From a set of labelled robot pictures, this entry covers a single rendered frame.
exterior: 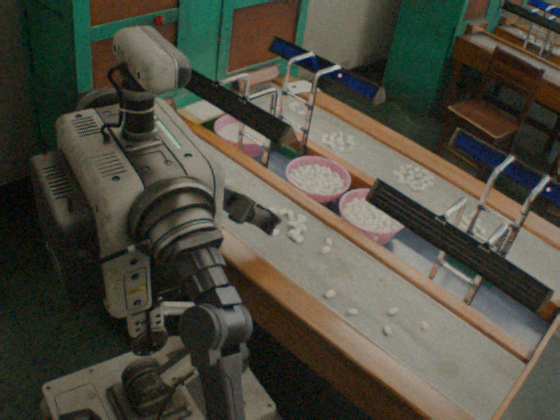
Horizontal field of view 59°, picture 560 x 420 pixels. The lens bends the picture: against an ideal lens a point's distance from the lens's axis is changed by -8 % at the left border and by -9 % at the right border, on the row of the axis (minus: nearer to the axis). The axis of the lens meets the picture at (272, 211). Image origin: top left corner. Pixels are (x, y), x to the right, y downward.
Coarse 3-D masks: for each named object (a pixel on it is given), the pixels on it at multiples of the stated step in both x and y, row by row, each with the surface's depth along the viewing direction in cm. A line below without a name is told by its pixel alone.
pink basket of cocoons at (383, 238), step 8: (352, 192) 212; (360, 192) 214; (344, 200) 209; (344, 216) 199; (352, 224) 196; (400, 224) 204; (368, 232) 195; (376, 232) 194; (384, 232) 194; (392, 232) 195; (376, 240) 199; (384, 240) 200
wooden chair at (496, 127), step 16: (496, 48) 350; (512, 64) 345; (528, 64) 335; (496, 80) 359; (480, 96) 372; (528, 96) 340; (448, 112) 359; (464, 112) 355; (480, 112) 360; (496, 112) 364; (448, 128) 365; (464, 128) 386; (480, 128) 340; (496, 128) 344; (512, 128) 348; (512, 144) 362; (464, 160) 362; (480, 176) 357
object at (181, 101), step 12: (228, 84) 261; (264, 84) 282; (36, 96) 233; (180, 96) 241; (192, 96) 247; (36, 108) 240; (48, 108) 227; (36, 120) 244; (48, 120) 236; (36, 132) 250; (48, 132) 242; (36, 144) 256; (48, 144) 248
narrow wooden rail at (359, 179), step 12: (288, 144) 243; (312, 144) 236; (324, 156) 230; (336, 156) 231; (336, 168) 228; (348, 168) 225; (360, 180) 221; (372, 180) 220; (516, 300) 188; (552, 300) 177; (552, 312) 178
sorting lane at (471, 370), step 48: (240, 192) 207; (288, 240) 189; (336, 240) 192; (336, 288) 174; (384, 288) 176; (384, 336) 160; (432, 336) 162; (480, 336) 164; (432, 384) 148; (480, 384) 149
